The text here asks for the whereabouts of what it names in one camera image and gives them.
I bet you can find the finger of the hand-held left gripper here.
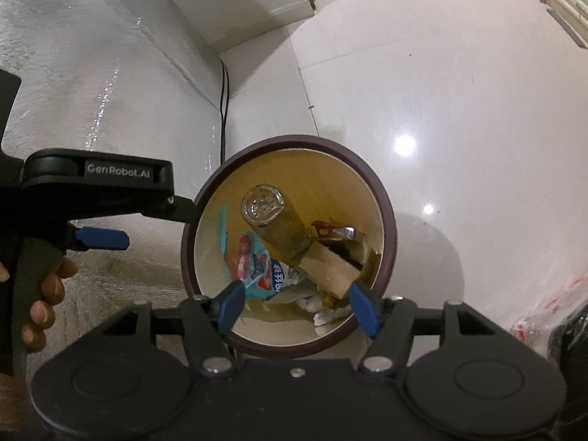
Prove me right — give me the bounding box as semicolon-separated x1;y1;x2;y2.
68;226;130;253
138;195;200;224

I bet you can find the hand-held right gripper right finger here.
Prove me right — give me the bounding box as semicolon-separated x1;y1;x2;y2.
348;282;501;376

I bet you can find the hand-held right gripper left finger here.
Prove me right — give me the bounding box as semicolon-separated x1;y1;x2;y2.
98;280;247;378

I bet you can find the yellow bin with brown rim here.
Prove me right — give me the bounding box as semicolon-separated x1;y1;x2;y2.
180;135;397;360

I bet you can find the blue and red snack packet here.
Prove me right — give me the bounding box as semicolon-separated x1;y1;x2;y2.
216;204;300;303

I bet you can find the clear plastic bottle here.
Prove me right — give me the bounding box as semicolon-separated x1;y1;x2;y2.
241;184;314;263

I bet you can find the person's left hand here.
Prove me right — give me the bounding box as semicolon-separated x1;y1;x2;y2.
21;257;78;355

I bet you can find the crumpled white tissue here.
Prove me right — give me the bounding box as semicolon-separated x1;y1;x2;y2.
294;285;355;328

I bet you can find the brown cardboard box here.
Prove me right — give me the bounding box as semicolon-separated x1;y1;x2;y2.
294;239;369;298

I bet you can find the brown and silver wrapper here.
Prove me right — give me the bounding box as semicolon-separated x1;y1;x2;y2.
311;219;357;242

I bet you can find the silver foil-covered cabinet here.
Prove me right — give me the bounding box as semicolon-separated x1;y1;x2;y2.
0;0;226;331

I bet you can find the clear red-printed plastic bag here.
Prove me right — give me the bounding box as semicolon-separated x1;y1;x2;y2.
510;275;588;346

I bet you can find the black power cable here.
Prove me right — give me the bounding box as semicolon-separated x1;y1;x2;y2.
219;61;229;162

